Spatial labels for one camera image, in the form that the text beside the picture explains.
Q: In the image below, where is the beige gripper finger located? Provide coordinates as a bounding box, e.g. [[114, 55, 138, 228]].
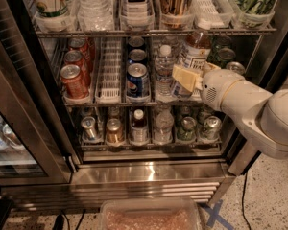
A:
[[172, 64, 203, 92], [203, 62, 220, 75]]

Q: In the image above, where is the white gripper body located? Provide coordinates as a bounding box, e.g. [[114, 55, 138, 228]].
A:
[[201, 69, 245, 111]]

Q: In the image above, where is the brown tea bottle white cap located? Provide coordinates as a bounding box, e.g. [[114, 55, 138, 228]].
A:
[[171, 22, 211, 99]]

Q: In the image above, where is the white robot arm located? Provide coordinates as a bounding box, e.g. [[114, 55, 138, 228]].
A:
[[172, 64, 288, 159]]

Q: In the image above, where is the clear water bottle middle shelf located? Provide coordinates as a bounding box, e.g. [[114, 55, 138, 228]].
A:
[[155, 45, 176, 96]]

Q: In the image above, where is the clear water bottle shelf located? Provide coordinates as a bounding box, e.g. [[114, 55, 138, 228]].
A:
[[155, 45, 176, 96], [77, 0, 114, 32]]

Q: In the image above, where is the water bottle bottom shelf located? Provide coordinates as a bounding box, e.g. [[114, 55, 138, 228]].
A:
[[153, 110, 174, 145]]

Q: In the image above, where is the empty white tray top shelf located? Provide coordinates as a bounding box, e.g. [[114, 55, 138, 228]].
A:
[[193, 0, 234, 29]]

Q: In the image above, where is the tea bottle bottom shelf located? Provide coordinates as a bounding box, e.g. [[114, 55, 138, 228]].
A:
[[131, 109, 148, 144]]

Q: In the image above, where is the tea bottle shelf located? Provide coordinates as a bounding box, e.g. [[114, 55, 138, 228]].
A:
[[121, 0, 153, 18], [131, 109, 148, 144]]

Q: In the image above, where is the bronze can bottom shelf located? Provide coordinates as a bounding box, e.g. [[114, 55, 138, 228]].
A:
[[106, 118, 124, 144]]

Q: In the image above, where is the tea bottle top shelf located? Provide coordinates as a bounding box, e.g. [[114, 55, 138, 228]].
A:
[[121, 0, 153, 18]]

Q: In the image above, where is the stainless steel display fridge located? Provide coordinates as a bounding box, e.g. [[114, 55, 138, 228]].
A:
[[0, 0, 288, 211]]

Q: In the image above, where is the silver can bottom shelf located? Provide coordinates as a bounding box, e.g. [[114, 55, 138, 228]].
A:
[[81, 116, 99, 140]]

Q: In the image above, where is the clear water bottle top shelf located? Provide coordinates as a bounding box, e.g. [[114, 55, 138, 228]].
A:
[[77, 0, 114, 32]]

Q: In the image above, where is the white green can top shelf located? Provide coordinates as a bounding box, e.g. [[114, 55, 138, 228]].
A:
[[26, 0, 75, 19]]

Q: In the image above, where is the fridge glass door left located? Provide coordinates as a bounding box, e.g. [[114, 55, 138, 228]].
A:
[[0, 26, 72, 187]]

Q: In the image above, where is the green soda can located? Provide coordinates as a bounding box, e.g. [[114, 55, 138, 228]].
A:
[[212, 47, 236, 68], [213, 35, 232, 51], [226, 61, 246, 76]]

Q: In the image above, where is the green soda can front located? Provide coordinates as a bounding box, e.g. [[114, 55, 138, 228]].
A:
[[226, 61, 246, 76]]

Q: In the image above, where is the green soda can rear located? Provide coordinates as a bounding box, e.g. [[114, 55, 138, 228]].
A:
[[213, 35, 232, 51]]

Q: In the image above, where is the green can bottom right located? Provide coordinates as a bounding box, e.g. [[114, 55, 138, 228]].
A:
[[199, 116, 222, 143]]

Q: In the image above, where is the green can bottom left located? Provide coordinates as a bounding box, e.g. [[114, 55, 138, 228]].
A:
[[177, 116, 197, 142]]

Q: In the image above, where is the blue pepsi can front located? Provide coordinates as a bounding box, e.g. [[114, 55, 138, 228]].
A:
[[127, 63, 149, 98]]

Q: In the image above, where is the blue pepsi can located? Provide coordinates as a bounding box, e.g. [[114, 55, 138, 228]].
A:
[[128, 49, 147, 65], [128, 36, 145, 51], [127, 63, 149, 98]]

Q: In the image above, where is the blue pepsi can rear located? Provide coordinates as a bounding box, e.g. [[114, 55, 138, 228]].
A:
[[128, 36, 145, 51]]

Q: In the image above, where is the empty white plastic tray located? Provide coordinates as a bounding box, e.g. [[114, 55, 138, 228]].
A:
[[95, 38, 122, 104]]

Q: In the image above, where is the orange soda can rear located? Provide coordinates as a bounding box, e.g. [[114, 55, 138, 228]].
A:
[[68, 37, 95, 71]]

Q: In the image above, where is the orange soda can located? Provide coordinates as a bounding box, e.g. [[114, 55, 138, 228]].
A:
[[64, 50, 91, 86], [68, 37, 95, 71], [60, 64, 88, 99]]

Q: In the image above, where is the orange soda can front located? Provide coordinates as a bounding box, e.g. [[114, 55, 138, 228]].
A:
[[60, 64, 88, 99]]

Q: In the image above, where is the blue tape cross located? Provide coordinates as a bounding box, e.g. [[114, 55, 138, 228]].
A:
[[201, 199, 234, 230]]

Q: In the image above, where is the clear plastic bin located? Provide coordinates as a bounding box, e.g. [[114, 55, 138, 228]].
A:
[[98, 197, 202, 230]]

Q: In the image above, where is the black cable on floor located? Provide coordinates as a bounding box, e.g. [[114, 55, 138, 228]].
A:
[[240, 172, 252, 230]]

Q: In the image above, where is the black plug and cable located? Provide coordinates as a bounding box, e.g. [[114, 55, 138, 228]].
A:
[[51, 209, 86, 230]]

